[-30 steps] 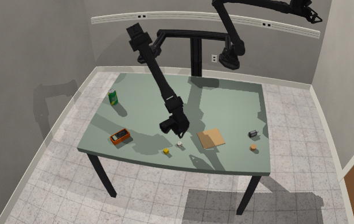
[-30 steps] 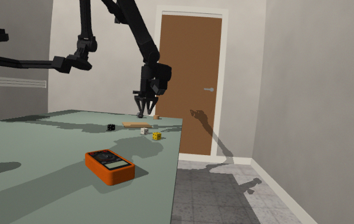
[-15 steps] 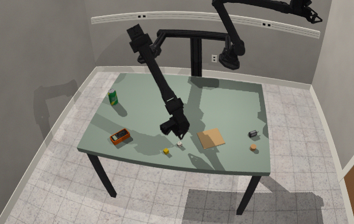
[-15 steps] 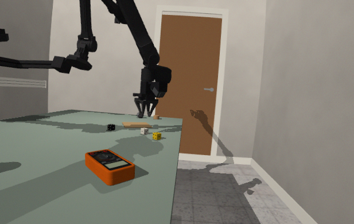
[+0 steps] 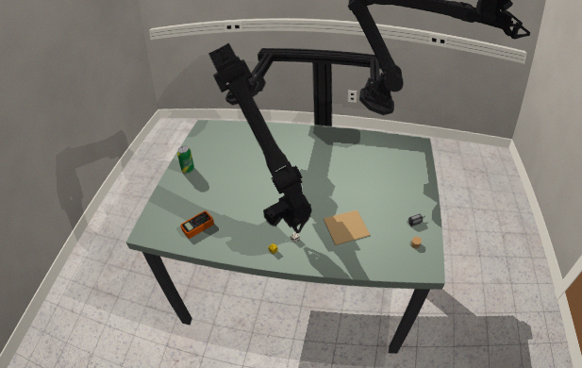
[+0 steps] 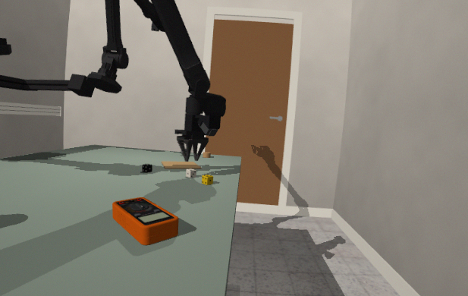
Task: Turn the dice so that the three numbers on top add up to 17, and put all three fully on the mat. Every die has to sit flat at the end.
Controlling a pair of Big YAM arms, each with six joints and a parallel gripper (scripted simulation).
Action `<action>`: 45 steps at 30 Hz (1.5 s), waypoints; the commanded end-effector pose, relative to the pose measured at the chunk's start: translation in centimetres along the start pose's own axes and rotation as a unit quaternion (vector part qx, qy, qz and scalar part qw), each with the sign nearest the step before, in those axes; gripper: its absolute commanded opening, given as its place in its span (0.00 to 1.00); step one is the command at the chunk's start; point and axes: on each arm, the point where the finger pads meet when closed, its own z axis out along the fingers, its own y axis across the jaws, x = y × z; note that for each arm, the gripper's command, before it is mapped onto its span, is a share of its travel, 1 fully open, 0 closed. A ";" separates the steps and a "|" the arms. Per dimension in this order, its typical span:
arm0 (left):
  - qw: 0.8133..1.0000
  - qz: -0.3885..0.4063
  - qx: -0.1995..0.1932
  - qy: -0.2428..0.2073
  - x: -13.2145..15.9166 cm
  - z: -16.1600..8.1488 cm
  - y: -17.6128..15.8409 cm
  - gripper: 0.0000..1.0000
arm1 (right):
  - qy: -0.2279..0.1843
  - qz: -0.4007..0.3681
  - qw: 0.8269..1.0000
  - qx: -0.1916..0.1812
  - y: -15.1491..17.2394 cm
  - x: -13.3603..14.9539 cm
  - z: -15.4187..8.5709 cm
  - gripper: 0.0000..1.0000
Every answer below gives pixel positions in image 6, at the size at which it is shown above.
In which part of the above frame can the white die with black pips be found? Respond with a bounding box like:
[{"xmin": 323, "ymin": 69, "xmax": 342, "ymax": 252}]
[{"xmin": 186, "ymin": 168, "xmax": 196, "ymax": 178}]

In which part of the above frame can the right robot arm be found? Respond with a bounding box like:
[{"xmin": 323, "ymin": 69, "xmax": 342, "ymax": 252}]
[{"xmin": 151, "ymin": 0, "xmax": 226, "ymax": 136}]

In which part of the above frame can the orange multimeter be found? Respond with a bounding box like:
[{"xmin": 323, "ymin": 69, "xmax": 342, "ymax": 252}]
[{"xmin": 112, "ymin": 197, "xmax": 178, "ymax": 245}]

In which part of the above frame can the yellow die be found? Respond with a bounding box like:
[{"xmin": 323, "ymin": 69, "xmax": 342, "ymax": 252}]
[{"xmin": 202, "ymin": 175, "xmax": 213, "ymax": 185}]

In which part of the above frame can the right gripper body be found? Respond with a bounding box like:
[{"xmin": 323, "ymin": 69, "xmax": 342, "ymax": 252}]
[{"xmin": 174, "ymin": 113, "xmax": 209, "ymax": 140}]

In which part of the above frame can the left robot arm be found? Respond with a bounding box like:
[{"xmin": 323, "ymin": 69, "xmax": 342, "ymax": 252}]
[{"xmin": 91, "ymin": 0, "xmax": 161, "ymax": 80}]

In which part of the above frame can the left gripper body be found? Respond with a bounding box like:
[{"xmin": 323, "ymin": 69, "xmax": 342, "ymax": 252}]
[{"xmin": 152, "ymin": 22, "xmax": 165, "ymax": 32}]

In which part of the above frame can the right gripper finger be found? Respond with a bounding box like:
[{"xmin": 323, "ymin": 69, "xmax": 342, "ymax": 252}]
[
  {"xmin": 177, "ymin": 138, "xmax": 193, "ymax": 162},
  {"xmin": 193, "ymin": 140, "xmax": 209, "ymax": 161}
]

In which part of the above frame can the tan flat mat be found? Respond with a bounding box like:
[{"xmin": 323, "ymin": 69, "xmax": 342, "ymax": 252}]
[{"xmin": 162, "ymin": 162, "xmax": 201, "ymax": 169}]

